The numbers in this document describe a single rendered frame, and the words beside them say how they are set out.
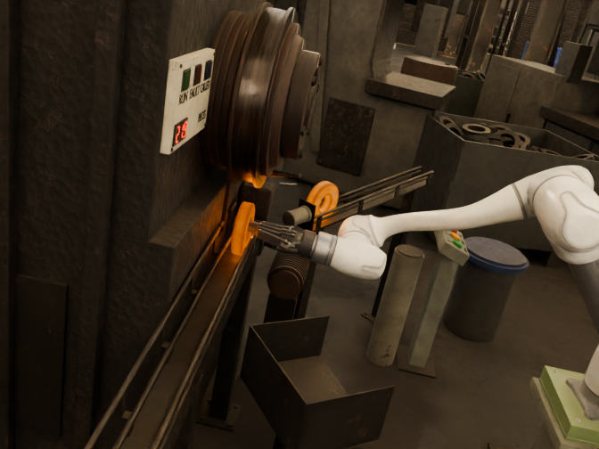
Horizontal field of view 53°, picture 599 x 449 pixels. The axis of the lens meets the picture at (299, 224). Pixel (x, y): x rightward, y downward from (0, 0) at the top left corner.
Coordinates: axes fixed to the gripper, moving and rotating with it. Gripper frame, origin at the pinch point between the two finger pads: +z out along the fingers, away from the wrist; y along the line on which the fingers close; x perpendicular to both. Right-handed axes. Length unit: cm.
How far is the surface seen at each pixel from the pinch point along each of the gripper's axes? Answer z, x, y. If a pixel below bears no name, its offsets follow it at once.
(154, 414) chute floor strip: 0, -14, -67
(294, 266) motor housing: -17.0, -20.4, 24.7
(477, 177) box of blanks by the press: -106, -12, 196
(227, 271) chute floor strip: 0.2, -9.4, -12.5
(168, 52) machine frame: 17, 49, -47
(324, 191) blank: -19.4, 2.2, 42.7
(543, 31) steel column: -279, 87, 849
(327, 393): -32, -12, -47
